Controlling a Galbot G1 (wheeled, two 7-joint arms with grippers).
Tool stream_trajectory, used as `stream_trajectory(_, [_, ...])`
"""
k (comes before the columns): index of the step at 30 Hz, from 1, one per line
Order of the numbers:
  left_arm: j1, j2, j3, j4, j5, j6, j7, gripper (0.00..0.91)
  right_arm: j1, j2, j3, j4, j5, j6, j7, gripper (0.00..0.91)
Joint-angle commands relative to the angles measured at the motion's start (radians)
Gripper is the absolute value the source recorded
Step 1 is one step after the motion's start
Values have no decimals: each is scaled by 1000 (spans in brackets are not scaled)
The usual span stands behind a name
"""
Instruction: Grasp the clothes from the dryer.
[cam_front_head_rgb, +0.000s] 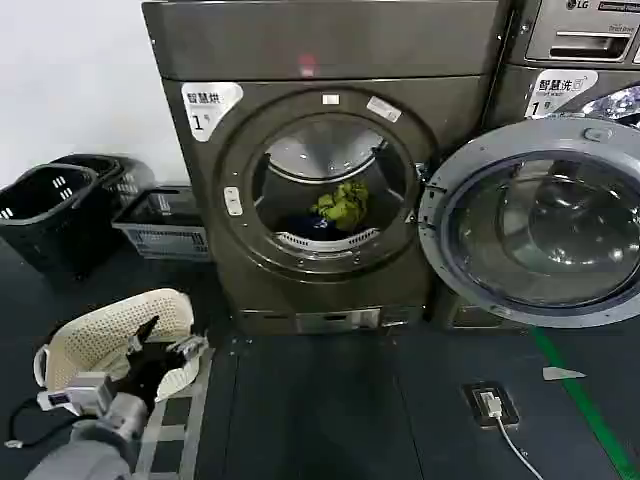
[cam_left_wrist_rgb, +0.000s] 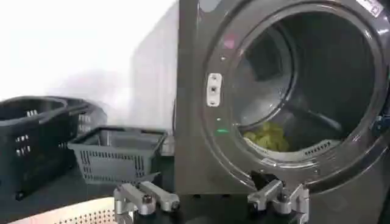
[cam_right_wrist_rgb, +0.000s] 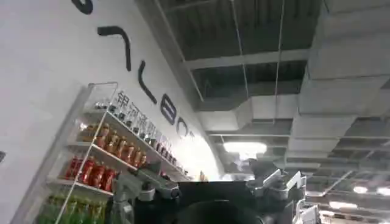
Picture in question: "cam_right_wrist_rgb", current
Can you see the large bright ceiling lamp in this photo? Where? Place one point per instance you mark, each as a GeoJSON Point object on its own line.
{"type": "Point", "coordinates": [245, 147]}

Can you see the long ceiling lamp panel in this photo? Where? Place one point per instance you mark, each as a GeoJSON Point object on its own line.
{"type": "Point", "coordinates": [342, 205]}

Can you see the white ceiling air duct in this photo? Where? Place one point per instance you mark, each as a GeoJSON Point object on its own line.
{"type": "Point", "coordinates": [341, 67]}

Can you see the white shelf rack with bottles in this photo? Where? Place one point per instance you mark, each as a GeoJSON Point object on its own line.
{"type": "Point", "coordinates": [100, 152]}

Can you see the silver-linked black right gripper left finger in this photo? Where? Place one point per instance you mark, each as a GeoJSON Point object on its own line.
{"type": "Point", "coordinates": [146, 184]}

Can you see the small round ceiling lamp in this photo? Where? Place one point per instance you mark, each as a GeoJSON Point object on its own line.
{"type": "Point", "coordinates": [384, 191]}
{"type": "Point", "coordinates": [360, 189]}

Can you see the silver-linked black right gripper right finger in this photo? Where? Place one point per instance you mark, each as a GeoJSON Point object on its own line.
{"type": "Point", "coordinates": [280, 185]}

